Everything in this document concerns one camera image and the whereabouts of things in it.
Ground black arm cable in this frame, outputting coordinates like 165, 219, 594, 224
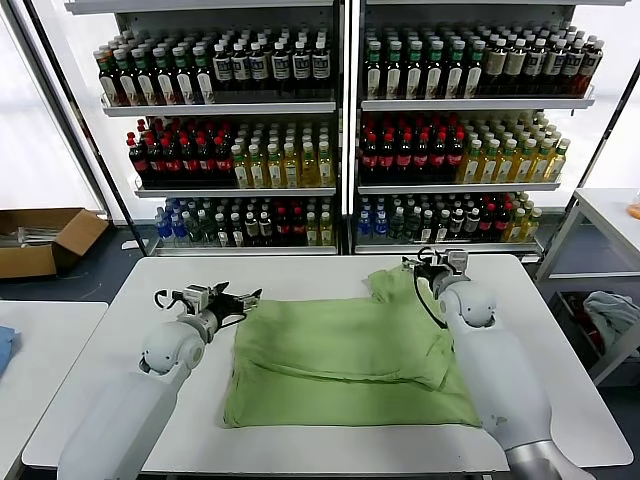
412, 246, 449, 331
153, 288, 187, 310

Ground silver metal parts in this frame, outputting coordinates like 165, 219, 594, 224
0, 225, 61, 247

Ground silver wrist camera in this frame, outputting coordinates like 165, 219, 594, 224
446, 250, 471, 279
183, 284, 211, 314

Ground dark drink bottle white label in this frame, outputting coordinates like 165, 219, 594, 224
291, 41, 311, 92
249, 42, 270, 92
232, 42, 253, 92
579, 37, 604, 94
311, 40, 331, 92
213, 43, 234, 92
542, 38, 564, 96
523, 38, 545, 96
560, 38, 584, 95
271, 41, 292, 92

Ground brown cardboard box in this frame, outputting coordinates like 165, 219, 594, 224
0, 206, 111, 279

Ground blue folded cloth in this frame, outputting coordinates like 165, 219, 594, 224
0, 323, 20, 379

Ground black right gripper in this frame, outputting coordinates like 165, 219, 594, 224
402, 255, 449, 290

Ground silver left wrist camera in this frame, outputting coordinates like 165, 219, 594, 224
183, 284, 211, 314

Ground dark drink bottle beige label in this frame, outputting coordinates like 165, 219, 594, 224
503, 38, 525, 97
484, 39, 506, 97

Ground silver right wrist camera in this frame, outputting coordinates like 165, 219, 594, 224
446, 250, 471, 279

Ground black slanted pole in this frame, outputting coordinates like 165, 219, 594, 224
19, 0, 151, 252
562, 62, 640, 237

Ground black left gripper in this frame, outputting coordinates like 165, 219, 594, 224
208, 281, 263, 329

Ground tea bottle green cap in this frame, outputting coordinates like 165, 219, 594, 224
98, 49, 123, 107
464, 41, 485, 97
425, 41, 446, 99
404, 41, 425, 99
383, 41, 404, 99
446, 41, 466, 98
173, 45, 197, 105
115, 47, 141, 107
153, 46, 179, 105
192, 44, 216, 105
134, 46, 160, 106
363, 42, 384, 99

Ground light grey crumpled cloth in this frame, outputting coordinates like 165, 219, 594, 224
582, 290, 640, 359

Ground red crumpled cloth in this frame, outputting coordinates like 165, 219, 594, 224
579, 297, 604, 352

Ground grey metal shelf rack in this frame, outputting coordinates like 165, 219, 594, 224
67, 0, 351, 257
349, 0, 632, 262

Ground dark storage bin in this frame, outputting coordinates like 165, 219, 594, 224
547, 289, 640, 372

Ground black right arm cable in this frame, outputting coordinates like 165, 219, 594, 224
412, 246, 449, 331

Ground cola bottle red cap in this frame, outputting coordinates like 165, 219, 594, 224
162, 136, 182, 184
412, 130, 430, 183
394, 130, 414, 183
378, 130, 396, 183
179, 136, 199, 184
493, 201, 510, 240
446, 130, 464, 183
213, 136, 234, 183
196, 136, 216, 184
429, 130, 448, 183
478, 201, 495, 240
360, 130, 380, 183
145, 136, 165, 184
290, 206, 307, 245
128, 132, 149, 184
275, 206, 292, 245

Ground green polo shirt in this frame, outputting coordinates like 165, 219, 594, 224
215, 264, 484, 429

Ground white side table grey frame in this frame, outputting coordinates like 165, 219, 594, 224
532, 186, 640, 387

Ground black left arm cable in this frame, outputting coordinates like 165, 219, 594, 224
153, 288, 187, 310

